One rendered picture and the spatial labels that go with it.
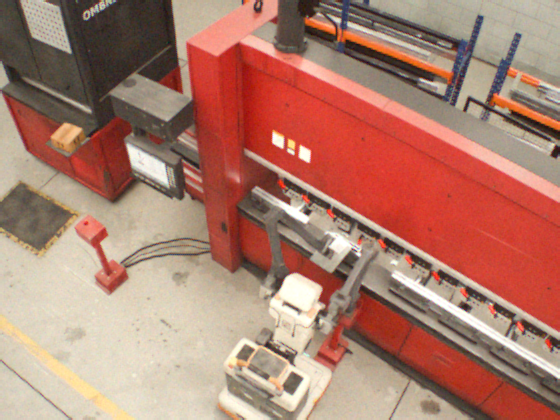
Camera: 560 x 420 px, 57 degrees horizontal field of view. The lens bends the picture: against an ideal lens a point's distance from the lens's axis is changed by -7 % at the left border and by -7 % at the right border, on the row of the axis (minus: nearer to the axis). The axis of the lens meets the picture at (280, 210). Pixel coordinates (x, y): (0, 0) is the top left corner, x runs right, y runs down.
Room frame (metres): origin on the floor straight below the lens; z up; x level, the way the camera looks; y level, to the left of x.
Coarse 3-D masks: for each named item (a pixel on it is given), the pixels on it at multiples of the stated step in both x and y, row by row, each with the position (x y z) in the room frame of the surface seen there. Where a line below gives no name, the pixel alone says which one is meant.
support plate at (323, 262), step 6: (348, 246) 2.17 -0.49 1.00; (342, 252) 2.12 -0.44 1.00; (312, 258) 2.06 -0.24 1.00; (318, 258) 2.06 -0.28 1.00; (324, 258) 2.07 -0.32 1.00; (336, 258) 2.07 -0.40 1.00; (342, 258) 2.07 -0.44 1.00; (318, 264) 2.02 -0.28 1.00; (324, 264) 2.02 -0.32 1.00; (330, 264) 2.02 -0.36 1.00; (336, 264) 2.02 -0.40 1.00; (330, 270) 1.97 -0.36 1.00
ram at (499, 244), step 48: (288, 96) 2.49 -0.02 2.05; (336, 144) 2.28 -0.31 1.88; (384, 144) 2.11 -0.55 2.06; (336, 192) 2.25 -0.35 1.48; (384, 192) 2.07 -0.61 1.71; (432, 192) 1.92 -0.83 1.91; (480, 192) 1.78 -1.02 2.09; (432, 240) 1.86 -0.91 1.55; (480, 240) 1.72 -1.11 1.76; (528, 240) 1.59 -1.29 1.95; (528, 288) 1.50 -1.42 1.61
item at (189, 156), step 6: (162, 144) 2.89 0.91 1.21; (168, 144) 2.89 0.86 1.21; (174, 144) 2.89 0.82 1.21; (180, 144) 2.89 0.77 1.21; (174, 150) 2.87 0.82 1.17; (180, 150) 2.83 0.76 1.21; (186, 150) 2.83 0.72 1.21; (192, 150) 2.83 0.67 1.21; (186, 156) 2.78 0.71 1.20; (192, 156) 2.77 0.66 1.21; (186, 162) 2.77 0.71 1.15; (192, 162) 2.77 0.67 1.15; (198, 162) 2.71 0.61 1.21; (198, 168) 2.71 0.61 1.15
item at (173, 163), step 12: (132, 144) 2.51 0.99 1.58; (144, 144) 2.50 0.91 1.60; (156, 144) 2.53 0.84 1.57; (156, 156) 2.40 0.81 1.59; (168, 156) 2.39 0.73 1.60; (180, 156) 2.42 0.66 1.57; (132, 168) 2.54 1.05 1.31; (168, 168) 2.34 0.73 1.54; (180, 168) 2.39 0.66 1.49; (156, 180) 2.43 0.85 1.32; (168, 180) 2.36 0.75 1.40; (180, 180) 2.34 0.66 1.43; (168, 192) 2.37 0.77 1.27; (180, 192) 2.33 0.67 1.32
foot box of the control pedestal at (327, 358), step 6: (330, 336) 1.90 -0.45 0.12; (324, 342) 1.85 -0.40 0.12; (342, 342) 1.85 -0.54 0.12; (324, 348) 1.79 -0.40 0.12; (342, 348) 1.80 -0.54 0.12; (318, 354) 1.77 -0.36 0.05; (324, 354) 1.74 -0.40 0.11; (330, 354) 1.74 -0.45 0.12; (336, 354) 1.75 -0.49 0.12; (342, 354) 1.77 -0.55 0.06; (318, 360) 1.74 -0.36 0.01; (324, 360) 1.74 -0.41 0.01; (330, 360) 1.71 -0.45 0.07; (336, 360) 1.69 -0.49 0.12; (330, 366) 1.69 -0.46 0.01; (336, 366) 1.69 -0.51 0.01
